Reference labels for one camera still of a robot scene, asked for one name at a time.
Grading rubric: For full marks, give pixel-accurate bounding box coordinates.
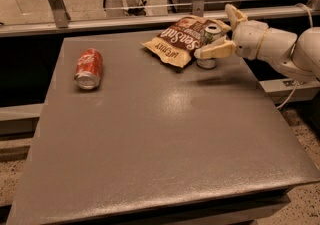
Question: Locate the red cola can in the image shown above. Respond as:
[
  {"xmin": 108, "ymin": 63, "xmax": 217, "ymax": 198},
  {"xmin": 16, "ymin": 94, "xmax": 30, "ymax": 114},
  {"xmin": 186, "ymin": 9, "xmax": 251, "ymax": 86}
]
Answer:
[{"xmin": 74, "ymin": 48, "xmax": 103, "ymax": 90}]

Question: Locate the left grey metal bracket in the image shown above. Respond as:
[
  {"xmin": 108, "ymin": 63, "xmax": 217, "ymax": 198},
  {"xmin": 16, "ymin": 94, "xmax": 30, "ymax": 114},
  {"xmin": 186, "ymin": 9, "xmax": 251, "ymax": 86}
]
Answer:
[{"xmin": 48, "ymin": 0, "xmax": 71, "ymax": 28}]

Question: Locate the grey metal rail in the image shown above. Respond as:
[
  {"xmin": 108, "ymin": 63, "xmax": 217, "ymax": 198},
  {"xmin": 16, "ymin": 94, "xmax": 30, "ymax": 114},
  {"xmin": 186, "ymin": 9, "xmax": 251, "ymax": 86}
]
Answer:
[{"xmin": 0, "ymin": 5, "xmax": 308, "ymax": 37}]

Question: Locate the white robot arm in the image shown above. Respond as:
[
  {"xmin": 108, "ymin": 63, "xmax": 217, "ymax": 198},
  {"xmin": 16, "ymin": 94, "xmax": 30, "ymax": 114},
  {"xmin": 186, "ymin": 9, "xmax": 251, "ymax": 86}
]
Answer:
[{"xmin": 194, "ymin": 4, "xmax": 320, "ymax": 82}]

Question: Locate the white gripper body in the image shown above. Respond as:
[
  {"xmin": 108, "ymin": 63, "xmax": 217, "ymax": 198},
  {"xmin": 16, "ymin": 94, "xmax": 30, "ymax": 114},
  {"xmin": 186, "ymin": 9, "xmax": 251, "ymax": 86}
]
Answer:
[{"xmin": 232, "ymin": 20, "xmax": 298, "ymax": 66}]

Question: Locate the brown chip bag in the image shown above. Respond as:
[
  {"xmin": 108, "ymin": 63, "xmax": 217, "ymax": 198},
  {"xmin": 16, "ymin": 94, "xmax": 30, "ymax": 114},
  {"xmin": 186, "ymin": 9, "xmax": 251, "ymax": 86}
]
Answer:
[{"xmin": 143, "ymin": 15, "xmax": 231, "ymax": 68}]

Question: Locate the white green 7up can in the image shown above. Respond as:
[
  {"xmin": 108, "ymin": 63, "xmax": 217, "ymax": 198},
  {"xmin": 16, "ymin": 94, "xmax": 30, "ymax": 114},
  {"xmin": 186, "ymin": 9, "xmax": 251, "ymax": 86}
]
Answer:
[{"xmin": 195, "ymin": 23, "xmax": 224, "ymax": 70}]

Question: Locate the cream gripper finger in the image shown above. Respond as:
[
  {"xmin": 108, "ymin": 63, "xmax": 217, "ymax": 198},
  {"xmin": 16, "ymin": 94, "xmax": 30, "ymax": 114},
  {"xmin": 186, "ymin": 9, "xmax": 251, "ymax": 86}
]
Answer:
[
  {"xmin": 225, "ymin": 4, "xmax": 248, "ymax": 30},
  {"xmin": 194, "ymin": 39, "xmax": 236, "ymax": 59}
]

